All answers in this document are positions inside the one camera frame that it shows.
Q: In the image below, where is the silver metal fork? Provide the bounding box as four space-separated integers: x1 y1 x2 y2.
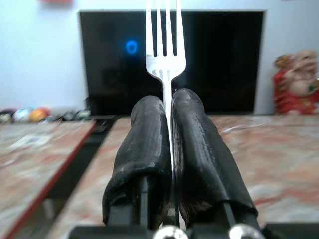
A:
145 0 184 172

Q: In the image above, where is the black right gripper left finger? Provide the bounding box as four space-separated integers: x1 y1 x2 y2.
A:
102 95 172 227

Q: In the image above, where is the black television screen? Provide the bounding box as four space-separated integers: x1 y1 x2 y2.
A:
79 10 265 116

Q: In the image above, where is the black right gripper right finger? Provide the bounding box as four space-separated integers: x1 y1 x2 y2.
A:
171 88 261 229

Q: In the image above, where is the red and gold Ganesha statue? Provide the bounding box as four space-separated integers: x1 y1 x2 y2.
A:
273 49 319 115

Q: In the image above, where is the dark round ball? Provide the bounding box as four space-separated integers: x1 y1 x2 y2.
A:
0 108 16 123

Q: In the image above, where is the orange ball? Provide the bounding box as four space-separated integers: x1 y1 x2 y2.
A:
29 107 51 123

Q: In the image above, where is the white and blue ball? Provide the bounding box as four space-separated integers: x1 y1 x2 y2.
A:
12 107 34 122

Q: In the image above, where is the white cable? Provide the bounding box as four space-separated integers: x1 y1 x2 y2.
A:
221 121 266 134

